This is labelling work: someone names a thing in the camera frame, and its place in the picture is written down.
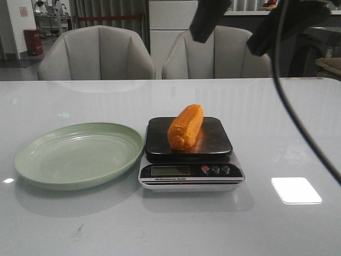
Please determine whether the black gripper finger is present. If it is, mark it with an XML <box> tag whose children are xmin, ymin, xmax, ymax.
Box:
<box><xmin>247</xmin><ymin>1</ymin><xmax>331</xmax><ymax>56</ymax></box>
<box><xmin>189</xmin><ymin>0</ymin><xmax>231</xmax><ymax>43</ymax></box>

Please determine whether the orange corn cob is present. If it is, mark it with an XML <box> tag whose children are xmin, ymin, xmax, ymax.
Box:
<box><xmin>167</xmin><ymin>105</ymin><xmax>204</xmax><ymax>150</ymax></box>

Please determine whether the dark appliance at right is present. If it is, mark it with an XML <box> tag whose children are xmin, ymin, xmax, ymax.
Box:
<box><xmin>288</xmin><ymin>27</ymin><xmax>340</xmax><ymax>77</ymax></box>

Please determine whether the fruit plate on counter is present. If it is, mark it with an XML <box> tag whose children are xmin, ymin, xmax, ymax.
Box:
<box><xmin>259</xmin><ymin>0</ymin><xmax>279</xmax><ymax>11</ymax></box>

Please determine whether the white cabinet column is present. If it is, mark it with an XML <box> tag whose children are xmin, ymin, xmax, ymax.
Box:
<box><xmin>148</xmin><ymin>1</ymin><xmax>198</xmax><ymax>79</ymax></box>

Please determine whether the dark grey counter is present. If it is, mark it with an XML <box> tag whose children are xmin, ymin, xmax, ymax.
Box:
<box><xmin>218</xmin><ymin>11</ymin><xmax>340</xmax><ymax>77</ymax></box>

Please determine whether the right grey armchair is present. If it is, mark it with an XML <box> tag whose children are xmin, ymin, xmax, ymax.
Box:
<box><xmin>161</xmin><ymin>26</ymin><xmax>272</xmax><ymax>79</ymax></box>

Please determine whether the grey armchair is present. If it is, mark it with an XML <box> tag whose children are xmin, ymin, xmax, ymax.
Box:
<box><xmin>161</xmin><ymin>26</ymin><xmax>272</xmax><ymax>79</ymax></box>
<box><xmin>37</xmin><ymin>25</ymin><xmax>156</xmax><ymax>81</ymax></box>

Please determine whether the beige cushion at right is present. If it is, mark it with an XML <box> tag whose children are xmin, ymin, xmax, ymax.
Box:
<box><xmin>315</xmin><ymin>58</ymin><xmax>341</xmax><ymax>81</ymax></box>

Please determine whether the left grey armchair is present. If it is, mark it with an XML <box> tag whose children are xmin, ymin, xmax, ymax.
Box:
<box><xmin>37</xmin><ymin>25</ymin><xmax>156</xmax><ymax>81</ymax></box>

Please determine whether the red barrier belt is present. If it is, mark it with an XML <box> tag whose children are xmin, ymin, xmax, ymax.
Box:
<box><xmin>77</xmin><ymin>14</ymin><xmax>143</xmax><ymax>21</ymax></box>

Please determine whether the electronic kitchen scale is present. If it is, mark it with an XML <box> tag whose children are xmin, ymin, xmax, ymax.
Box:
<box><xmin>138</xmin><ymin>117</ymin><xmax>246</xmax><ymax>192</ymax></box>

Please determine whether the red trash bin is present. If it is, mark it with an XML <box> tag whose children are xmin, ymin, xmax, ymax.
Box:
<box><xmin>23</xmin><ymin>29</ymin><xmax>43</xmax><ymax>56</ymax></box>

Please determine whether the pale green plate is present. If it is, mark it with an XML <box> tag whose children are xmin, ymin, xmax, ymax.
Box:
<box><xmin>14</xmin><ymin>123</ymin><xmax>144</xmax><ymax>191</ymax></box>

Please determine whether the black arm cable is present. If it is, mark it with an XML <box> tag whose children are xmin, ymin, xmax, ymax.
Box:
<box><xmin>271</xmin><ymin>0</ymin><xmax>341</xmax><ymax>185</ymax></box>

